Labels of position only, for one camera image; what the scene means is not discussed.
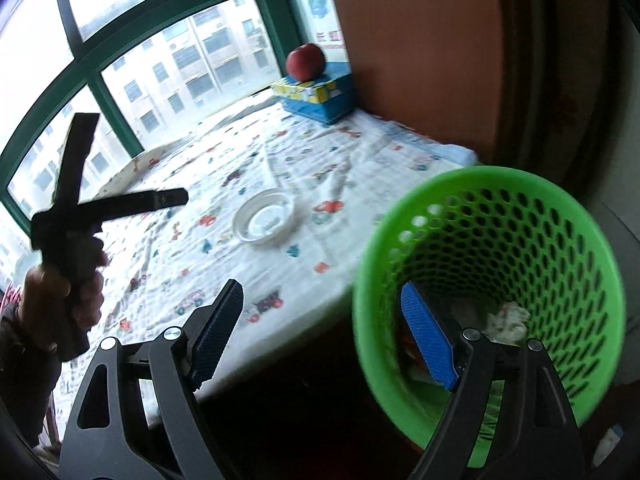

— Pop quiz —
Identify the white paper trash in basket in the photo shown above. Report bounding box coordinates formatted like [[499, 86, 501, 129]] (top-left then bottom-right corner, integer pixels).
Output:
[[483, 302, 530, 346]]

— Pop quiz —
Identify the person's left hand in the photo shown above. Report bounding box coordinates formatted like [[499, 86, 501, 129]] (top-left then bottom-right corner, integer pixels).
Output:
[[17, 237, 108, 351]]

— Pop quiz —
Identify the clear plastic lid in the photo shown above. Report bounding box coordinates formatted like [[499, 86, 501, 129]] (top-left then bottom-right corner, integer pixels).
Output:
[[232, 188, 295, 245]]

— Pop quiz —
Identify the patterned white bed sheet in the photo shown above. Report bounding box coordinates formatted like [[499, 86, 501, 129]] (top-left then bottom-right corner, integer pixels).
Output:
[[89, 99, 477, 393]]

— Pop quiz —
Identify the green perforated plastic basket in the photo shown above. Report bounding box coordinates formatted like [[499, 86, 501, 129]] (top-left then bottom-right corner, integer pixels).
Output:
[[354, 166, 626, 446]]

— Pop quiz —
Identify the red apple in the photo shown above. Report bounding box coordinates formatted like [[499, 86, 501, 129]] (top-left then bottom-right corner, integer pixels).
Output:
[[285, 44, 326, 82]]

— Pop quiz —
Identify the blue yellow tissue box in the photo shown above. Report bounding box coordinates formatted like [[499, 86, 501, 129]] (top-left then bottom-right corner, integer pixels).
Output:
[[271, 62, 355, 125]]

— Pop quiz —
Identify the green window frame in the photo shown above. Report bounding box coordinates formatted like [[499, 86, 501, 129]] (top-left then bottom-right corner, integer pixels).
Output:
[[0, 0, 327, 236]]

